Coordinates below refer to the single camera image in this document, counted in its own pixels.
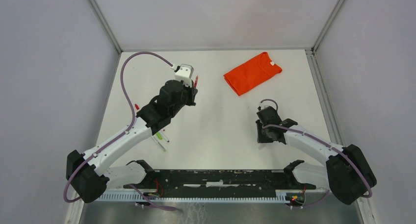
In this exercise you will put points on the thin green-tip pen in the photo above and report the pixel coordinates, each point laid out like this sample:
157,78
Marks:
159,144

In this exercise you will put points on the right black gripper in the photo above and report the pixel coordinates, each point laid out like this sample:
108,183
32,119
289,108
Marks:
260,139

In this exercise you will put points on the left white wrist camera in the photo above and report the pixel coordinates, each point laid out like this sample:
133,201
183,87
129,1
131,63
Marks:
183,74

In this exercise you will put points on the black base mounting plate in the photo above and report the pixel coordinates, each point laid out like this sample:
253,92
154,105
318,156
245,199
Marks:
220,183

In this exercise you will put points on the folded orange cloth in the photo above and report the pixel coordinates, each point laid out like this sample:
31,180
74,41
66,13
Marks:
252,73

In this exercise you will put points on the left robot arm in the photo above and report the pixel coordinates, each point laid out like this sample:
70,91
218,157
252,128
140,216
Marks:
92,172

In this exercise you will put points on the green pen cap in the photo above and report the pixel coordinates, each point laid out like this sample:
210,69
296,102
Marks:
159,136

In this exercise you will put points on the white slotted cable duct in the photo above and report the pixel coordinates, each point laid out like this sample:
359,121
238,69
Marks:
134,196

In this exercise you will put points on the thin blue-tip pen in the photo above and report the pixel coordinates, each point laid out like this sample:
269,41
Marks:
164,135

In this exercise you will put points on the red orange pen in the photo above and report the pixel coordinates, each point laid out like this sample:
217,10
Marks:
196,81

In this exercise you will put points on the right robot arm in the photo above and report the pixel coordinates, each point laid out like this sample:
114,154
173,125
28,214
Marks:
343,170

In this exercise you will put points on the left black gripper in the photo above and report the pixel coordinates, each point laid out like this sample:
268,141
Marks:
192,92

